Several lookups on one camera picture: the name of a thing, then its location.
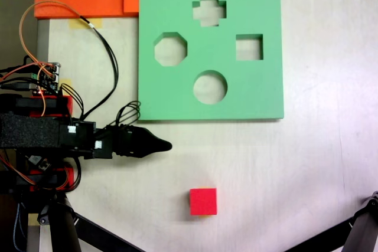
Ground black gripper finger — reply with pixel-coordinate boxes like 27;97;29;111
129;126;173;153
129;145;155;159

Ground red square block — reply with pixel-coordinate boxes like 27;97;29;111
188;187;219;216

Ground red base clamp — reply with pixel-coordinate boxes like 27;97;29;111
26;166;74;192
29;95;74;117

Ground small circuit board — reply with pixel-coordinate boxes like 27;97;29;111
29;61;61;95

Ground black tripod leg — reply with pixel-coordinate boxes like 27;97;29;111
37;195;82;252

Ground green shape sorting board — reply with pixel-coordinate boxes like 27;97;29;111
137;0;285;122

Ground dark grey tripod leg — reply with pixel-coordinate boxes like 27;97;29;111
342;190;378;252

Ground black gripper cable loops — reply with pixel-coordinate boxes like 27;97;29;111
116;100;142;127

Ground long black cable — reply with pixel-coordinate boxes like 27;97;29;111
79;15;119;120

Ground black USB cable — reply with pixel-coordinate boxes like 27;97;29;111
0;82;38;91

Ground blue white braided cord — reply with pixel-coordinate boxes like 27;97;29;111
12;203;26;252

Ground orange wire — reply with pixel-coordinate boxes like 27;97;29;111
19;0;82;67

